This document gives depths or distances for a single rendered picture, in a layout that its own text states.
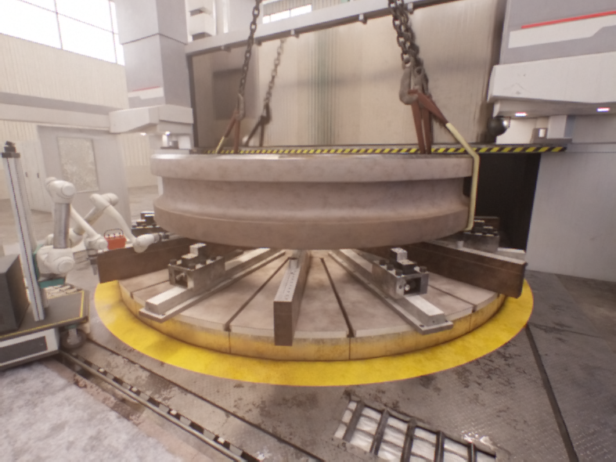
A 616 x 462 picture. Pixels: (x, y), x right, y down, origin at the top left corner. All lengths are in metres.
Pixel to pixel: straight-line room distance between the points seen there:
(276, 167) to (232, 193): 0.62
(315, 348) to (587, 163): 4.51
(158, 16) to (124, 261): 4.47
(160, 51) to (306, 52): 2.67
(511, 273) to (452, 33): 3.68
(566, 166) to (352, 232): 3.60
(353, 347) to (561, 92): 2.91
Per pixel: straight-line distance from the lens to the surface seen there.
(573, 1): 4.25
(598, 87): 3.68
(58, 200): 3.08
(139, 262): 4.20
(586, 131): 4.65
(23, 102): 6.66
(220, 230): 3.19
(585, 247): 5.85
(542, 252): 5.77
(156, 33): 6.79
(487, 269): 3.80
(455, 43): 5.67
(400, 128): 5.52
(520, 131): 4.54
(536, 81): 3.61
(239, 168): 2.96
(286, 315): 2.35
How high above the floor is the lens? 1.76
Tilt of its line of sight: 11 degrees down
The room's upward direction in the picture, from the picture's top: straight up
